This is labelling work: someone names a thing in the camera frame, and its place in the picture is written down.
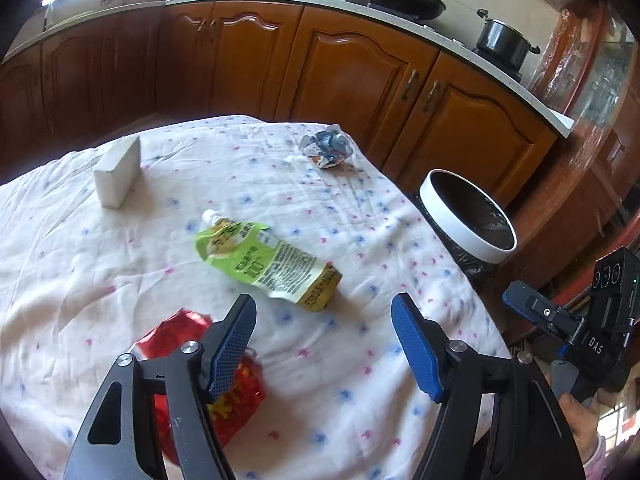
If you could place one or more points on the person's right forearm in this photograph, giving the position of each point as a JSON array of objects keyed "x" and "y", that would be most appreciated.
[{"x": 600, "y": 462}]

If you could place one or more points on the white rimmed trash bin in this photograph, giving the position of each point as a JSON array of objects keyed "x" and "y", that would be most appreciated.
[{"x": 450, "y": 225}]

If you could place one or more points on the red drink can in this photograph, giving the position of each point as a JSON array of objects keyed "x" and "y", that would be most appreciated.
[{"x": 170, "y": 340}]

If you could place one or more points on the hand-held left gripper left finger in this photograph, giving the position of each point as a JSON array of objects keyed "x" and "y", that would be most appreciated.
[{"x": 232, "y": 350}]

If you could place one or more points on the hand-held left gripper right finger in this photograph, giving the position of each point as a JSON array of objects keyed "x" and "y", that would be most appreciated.
[{"x": 417, "y": 350}]

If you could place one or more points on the green drink pouch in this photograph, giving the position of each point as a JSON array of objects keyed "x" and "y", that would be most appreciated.
[{"x": 270, "y": 262}]

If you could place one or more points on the white sponge block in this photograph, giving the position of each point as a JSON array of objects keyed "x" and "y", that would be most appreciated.
[{"x": 117, "y": 172}]

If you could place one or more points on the white kitchen countertop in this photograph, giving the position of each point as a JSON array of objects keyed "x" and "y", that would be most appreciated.
[{"x": 450, "y": 42}]

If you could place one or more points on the wooden glass door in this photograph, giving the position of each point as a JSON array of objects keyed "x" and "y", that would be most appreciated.
[{"x": 595, "y": 70}]

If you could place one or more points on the crumpled silver foil wrapper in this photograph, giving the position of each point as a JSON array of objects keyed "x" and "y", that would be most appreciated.
[{"x": 325, "y": 149}]

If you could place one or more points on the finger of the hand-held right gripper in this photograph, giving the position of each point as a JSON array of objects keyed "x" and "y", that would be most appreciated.
[{"x": 542, "y": 312}]

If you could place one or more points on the steel cooking pot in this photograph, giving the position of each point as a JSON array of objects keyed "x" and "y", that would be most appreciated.
[{"x": 505, "y": 40}]

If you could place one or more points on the person's right hand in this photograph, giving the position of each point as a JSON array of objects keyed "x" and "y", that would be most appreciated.
[{"x": 582, "y": 427}]

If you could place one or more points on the white floral tablecloth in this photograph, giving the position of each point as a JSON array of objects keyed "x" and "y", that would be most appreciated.
[{"x": 300, "y": 385}]

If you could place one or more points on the gas stove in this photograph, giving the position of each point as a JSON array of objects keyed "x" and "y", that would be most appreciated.
[{"x": 450, "y": 30}]

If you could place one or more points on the wooden base cabinets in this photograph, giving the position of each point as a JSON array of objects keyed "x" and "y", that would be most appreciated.
[{"x": 350, "y": 75}]

